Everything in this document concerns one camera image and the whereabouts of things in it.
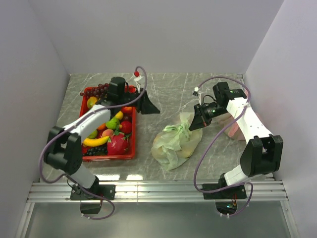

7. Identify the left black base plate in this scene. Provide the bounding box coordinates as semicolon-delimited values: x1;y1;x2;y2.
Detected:
70;184;116;220

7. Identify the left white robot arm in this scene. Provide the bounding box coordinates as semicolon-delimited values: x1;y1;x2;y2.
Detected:
39;77;160;199

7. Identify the green avocado print plastic bag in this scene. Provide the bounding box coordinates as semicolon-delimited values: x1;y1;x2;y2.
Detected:
151;112;203;171

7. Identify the green fake lime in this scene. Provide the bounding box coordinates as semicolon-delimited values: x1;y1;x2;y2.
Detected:
105;117;120;130

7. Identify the pink fake dragon fruit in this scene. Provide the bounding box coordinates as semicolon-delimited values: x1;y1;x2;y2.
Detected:
107;132;129;156

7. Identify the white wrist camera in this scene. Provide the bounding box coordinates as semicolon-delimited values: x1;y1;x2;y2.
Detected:
134;71;144;93
191;87;202;104

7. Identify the dark blue grape bunch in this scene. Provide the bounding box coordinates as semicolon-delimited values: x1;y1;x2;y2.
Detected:
83;146;107;156

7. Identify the purple grape bunch top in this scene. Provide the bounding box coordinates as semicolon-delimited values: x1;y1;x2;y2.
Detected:
80;83;109;99

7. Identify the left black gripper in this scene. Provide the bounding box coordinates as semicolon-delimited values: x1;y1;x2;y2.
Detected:
119;88;160;115

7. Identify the aluminium rail frame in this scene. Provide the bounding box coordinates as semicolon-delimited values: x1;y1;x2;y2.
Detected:
14;73;300;238

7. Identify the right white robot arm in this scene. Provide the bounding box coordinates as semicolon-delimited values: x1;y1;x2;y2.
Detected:
189;82;283;198

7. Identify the pink plastic bag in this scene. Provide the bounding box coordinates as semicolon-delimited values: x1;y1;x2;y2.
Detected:
216;89;263;141

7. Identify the red orange fake fruit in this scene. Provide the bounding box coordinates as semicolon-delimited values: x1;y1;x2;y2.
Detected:
121;107;134;115

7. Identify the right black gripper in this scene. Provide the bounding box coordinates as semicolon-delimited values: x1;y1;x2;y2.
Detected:
190;102;228;131

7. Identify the fake peach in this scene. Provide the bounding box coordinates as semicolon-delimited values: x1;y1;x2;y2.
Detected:
102;129;114;137

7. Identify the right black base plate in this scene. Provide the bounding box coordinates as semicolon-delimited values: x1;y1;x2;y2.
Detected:
202;182;248;215

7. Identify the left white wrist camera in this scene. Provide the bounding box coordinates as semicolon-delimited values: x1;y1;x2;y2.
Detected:
134;71;144;93

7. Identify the yellow fake banana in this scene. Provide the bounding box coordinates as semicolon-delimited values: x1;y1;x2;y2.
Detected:
83;136;109;147

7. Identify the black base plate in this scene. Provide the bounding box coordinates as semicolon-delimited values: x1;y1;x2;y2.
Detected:
202;182;248;215
70;184;116;220

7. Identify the red plastic crate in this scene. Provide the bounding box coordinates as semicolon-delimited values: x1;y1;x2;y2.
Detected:
78;85;138;162

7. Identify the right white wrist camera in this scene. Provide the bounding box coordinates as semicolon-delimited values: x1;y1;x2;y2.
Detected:
191;87;202;104

